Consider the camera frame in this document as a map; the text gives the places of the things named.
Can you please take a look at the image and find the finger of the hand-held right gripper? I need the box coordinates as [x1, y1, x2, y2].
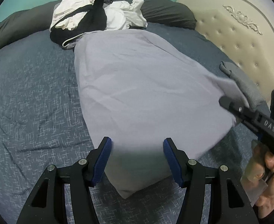
[219, 96, 260, 125]
[241, 120, 263, 144]

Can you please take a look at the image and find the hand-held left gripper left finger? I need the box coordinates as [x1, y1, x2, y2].
[17, 136, 113, 224]

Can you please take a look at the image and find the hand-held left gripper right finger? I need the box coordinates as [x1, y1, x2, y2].
[163, 137, 259, 224]

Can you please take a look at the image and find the light grey jacket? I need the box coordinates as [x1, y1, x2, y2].
[73, 26, 247, 200]

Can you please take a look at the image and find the person's right hand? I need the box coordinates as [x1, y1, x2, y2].
[246, 142, 274, 218]

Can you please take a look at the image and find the grey folded cloth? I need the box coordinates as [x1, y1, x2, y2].
[219, 61, 267, 112]

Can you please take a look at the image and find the cream padded headboard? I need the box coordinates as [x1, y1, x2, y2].
[176, 0, 274, 103]

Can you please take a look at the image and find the blue woven bedspread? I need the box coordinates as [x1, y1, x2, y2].
[0, 21, 272, 224]

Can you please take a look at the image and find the light grey garment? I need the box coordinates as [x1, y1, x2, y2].
[62, 34, 87, 51]

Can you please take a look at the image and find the dark grey pillow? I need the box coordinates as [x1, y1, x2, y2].
[0, 1, 58, 57]
[104, 0, 197, 30]

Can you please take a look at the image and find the black garment with beige trim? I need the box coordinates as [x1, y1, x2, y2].
[50, 0, 108, 50]

